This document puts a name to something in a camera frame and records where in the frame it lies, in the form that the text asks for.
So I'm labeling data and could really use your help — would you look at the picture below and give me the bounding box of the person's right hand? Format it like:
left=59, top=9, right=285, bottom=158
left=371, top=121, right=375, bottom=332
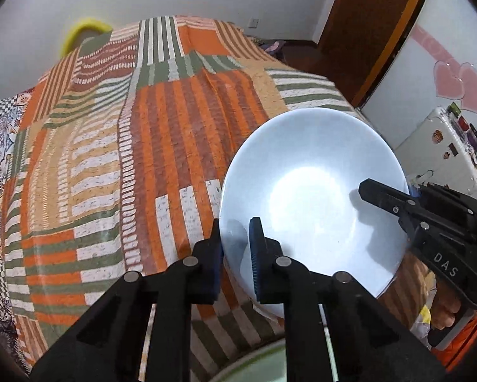
left=431, top=282, right=462, bottom=329

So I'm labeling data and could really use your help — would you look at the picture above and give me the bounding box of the white printed cloth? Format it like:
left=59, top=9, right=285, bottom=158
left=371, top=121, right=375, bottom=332
left=411, top=306, right=433, bottom=340

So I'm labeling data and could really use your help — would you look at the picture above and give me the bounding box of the white wardrobe panel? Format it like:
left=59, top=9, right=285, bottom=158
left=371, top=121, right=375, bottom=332
left=361, top=0, right=477, bottom=148

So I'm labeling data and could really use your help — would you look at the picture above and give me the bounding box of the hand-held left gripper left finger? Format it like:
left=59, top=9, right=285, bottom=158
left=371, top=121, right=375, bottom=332
left=32, top=220, right=223, bottom=382

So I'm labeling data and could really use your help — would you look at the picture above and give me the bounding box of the orange striped blanket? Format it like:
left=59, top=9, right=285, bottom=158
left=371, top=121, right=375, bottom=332
left=2, top=15, right=438, bottom=378

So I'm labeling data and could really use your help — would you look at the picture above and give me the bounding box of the pink heart sticker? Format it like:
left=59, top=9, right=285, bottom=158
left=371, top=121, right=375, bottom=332
left=433, top=61, right=477, bottom=113

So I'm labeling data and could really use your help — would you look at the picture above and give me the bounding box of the person's right forearm orange sleeve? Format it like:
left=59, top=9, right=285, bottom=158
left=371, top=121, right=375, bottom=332
left=441, top=310, right=477, bottom=367

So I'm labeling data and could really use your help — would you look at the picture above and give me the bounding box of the yellow hoop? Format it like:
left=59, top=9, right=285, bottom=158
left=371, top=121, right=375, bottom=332
left=60, top=18, right=114, bottom=56

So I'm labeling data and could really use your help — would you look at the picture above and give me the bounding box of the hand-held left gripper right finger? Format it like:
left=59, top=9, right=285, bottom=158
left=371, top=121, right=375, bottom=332
left=249, top=217, right=446, bottom=382

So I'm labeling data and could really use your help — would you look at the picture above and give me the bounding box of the green bowl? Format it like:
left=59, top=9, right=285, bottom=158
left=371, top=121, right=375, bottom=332
left=212, top=340, right=291, bottom=382

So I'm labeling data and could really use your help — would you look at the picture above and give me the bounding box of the white suitcase with stickers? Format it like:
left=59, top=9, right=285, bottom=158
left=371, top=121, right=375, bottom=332
left=397, top=103, right=477, bottom=203

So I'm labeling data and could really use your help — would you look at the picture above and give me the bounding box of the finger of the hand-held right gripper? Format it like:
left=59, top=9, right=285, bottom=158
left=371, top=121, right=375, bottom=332
left=417, top=182, right=474, bottom=224
left=359, top=178, right=431, bottom=244

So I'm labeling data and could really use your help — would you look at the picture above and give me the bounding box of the brown wooden door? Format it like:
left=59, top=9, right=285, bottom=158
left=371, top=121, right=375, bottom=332
left=318, top=0, right=438, bottom=106

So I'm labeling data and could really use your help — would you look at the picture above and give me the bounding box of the white bowl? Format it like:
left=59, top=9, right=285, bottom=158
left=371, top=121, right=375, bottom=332
left=218, top=107, right=410, bottom=320

